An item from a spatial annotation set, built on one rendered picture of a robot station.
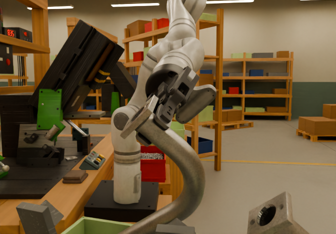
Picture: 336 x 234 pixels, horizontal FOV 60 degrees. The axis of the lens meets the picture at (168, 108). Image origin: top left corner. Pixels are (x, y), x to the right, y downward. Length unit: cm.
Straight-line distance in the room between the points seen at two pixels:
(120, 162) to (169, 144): 65
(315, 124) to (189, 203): 657
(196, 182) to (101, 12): 1097
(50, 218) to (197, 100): 29
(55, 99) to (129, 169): 73
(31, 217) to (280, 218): 31
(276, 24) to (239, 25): 121
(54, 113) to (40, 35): 100
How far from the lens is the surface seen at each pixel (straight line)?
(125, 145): 98
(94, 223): 83
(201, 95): 51
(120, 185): 103
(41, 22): 247
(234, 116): 853
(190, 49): 60
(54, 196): 118
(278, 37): 1070
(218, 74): 418
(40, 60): 244
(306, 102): 1089
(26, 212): 44
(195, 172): 39
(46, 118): 160
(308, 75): 1088
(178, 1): 84
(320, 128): 700
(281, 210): 33
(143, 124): 35
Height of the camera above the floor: 132
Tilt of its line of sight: 6 degrees down
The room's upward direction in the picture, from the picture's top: straight up
